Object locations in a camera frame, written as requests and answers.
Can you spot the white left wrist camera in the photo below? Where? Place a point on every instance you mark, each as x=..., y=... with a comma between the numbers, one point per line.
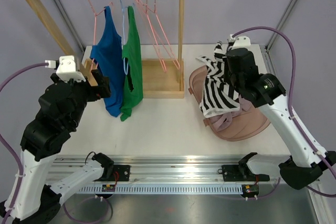
x=66, y=69

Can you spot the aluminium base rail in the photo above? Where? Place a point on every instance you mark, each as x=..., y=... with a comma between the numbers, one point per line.
x=194, y=175

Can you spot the aluminium frame post right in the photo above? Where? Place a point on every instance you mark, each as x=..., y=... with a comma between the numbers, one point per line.
x=286, y=14

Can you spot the light blue wire hanger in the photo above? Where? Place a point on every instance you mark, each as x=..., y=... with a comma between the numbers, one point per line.
x=123, y=30

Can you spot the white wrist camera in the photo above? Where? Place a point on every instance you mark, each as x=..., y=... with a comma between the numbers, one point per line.
x=66, y=69
x=238, y=42

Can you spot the pink hanger under blue top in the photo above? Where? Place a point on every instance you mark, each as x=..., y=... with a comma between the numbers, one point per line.
x=96, y=14

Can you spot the aluminium frame post left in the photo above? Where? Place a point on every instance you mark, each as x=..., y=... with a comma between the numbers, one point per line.
x=69, y=24

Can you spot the blue tank top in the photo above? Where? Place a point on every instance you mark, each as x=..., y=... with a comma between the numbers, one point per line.
x=107, y=53

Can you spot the black white striped tank top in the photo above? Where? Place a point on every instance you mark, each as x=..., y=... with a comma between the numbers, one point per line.
x=215, y=99

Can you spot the green tank top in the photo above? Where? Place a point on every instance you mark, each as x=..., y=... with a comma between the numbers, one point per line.
x=133, y=84

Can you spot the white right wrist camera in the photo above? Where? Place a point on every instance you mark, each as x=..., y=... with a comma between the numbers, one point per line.
x=238, y=42

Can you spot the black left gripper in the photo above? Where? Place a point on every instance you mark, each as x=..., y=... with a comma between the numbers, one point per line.
x=98, y=92

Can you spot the pink translucent plastic basin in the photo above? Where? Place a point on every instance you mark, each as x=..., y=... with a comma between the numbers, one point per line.
x=244, y=126

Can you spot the aluminium frame post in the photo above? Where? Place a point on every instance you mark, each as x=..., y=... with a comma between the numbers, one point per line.
x=286, y=14
x=69, y=24

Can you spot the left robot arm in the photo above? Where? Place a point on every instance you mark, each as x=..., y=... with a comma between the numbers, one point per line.
x=32, y=200

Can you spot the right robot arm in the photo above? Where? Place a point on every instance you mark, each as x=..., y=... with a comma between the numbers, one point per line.
x=308, y=159

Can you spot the wooden clothes rack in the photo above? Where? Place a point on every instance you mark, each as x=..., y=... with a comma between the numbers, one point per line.
x=157, y=84

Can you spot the pale pink tank top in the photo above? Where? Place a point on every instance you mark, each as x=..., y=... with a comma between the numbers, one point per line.
x=221, y=122

